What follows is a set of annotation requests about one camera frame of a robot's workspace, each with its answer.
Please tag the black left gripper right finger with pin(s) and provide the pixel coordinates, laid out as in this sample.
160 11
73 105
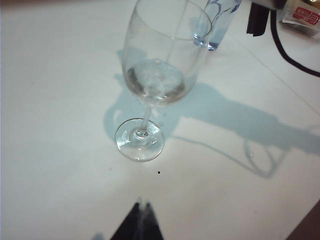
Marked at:
152 227

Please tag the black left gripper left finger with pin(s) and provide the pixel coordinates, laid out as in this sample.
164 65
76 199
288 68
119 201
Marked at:
130 227

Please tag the clear wine glass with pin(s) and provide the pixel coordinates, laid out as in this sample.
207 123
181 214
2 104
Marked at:
146 120

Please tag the clear plastic water bottle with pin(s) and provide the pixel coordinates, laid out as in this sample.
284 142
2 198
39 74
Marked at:
223 25

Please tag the black rectangular block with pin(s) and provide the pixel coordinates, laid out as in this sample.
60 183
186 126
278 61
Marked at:
257 20

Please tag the white packet red print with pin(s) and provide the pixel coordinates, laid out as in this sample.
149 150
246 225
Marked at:
303 13

